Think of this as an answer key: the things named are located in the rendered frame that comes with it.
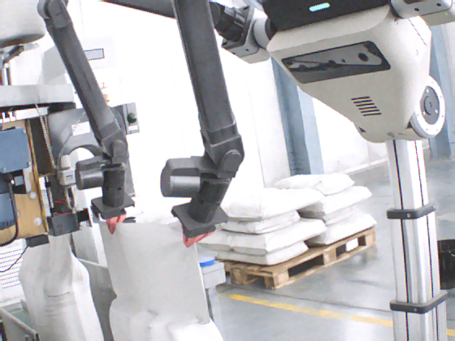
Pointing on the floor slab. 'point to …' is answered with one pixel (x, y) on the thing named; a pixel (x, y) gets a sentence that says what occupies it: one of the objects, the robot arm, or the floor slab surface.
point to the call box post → (214, 308)
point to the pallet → (279, 277)
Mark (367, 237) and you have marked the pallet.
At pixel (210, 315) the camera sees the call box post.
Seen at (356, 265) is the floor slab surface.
